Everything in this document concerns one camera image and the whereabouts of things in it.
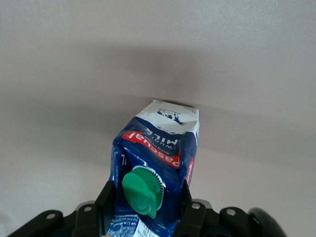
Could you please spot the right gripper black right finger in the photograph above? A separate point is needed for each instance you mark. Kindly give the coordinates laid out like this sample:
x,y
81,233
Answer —
x,y
192,219

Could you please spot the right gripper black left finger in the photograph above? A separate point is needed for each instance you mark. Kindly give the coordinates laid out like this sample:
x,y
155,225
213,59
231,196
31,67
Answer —
x,y
93,217

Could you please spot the blue milk carton green cap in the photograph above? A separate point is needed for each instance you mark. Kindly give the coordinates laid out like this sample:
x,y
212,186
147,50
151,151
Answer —
x,y
150,158

